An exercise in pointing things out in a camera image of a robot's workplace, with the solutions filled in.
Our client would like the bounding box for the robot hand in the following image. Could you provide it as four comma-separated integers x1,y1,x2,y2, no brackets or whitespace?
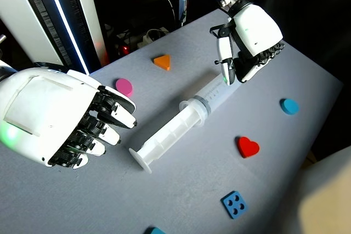
0,66,138,170
210,3,286,86

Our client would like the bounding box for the large clear plastic syringe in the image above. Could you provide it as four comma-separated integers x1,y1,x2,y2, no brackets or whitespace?
128,73,238,174

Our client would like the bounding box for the blue plug connector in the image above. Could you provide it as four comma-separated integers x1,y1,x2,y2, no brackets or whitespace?
178,0,189,23

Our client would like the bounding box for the blue round block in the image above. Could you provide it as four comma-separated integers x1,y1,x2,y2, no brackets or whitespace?
279,98,300,116

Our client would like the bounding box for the pink round block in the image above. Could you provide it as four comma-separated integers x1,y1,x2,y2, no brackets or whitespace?
115,78,134,98

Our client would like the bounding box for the orange triangle block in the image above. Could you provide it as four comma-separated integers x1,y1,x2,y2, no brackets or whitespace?
152,54,172,72

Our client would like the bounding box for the white robot body column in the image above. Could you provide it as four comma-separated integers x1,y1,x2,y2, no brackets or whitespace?
0,0,109,75

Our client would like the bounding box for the white power strip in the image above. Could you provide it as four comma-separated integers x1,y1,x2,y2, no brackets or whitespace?
137,27,168,49

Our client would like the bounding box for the grey table cloth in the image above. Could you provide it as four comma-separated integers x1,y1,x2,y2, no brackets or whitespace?
0,8,343,234

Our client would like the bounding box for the red heart block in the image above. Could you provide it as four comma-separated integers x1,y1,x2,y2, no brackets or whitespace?
236,136,261,159

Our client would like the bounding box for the light blue block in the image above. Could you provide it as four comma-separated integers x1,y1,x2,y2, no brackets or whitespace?
144,226,168,234

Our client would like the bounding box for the blue square four-hole block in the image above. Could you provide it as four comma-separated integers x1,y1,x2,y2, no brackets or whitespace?
220,191,251,220

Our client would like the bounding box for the blurred beige shell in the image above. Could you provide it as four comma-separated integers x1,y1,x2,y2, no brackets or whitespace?
274,146,351,234

